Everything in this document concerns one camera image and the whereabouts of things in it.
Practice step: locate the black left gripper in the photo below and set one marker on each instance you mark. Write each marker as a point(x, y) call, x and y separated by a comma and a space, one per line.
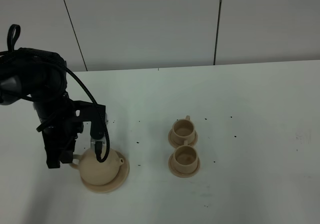
point(60, 135)

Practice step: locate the beige ceramic teapot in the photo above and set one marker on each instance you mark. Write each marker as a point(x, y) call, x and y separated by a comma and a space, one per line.
point(95, 172)

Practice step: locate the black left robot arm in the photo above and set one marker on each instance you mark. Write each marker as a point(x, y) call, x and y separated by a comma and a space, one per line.
point(40, 77)

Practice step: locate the beige round teapot tray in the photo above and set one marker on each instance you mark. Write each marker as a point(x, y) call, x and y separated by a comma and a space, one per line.
point(119, 179)

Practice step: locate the near beige saucer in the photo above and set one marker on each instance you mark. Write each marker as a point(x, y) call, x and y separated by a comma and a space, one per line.
point(183, 170)

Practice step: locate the beige saucer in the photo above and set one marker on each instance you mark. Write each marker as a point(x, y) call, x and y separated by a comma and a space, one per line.
point(175, 145)
point(183, 170)

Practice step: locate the far beige saucer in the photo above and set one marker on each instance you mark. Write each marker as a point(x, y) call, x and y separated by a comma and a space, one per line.
point(175, 145)

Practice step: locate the near beige teacup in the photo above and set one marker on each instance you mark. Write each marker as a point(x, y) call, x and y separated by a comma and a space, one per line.
point(185, 154)

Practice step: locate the beige teacup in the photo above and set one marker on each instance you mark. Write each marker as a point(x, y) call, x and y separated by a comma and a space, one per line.
point(185, 154)
point(183, 129)

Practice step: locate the far beige teacup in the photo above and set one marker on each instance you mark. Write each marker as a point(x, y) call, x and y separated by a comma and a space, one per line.
point(183, 129)

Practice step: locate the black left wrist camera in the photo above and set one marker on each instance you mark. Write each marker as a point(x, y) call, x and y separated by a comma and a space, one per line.
point(96, 115)

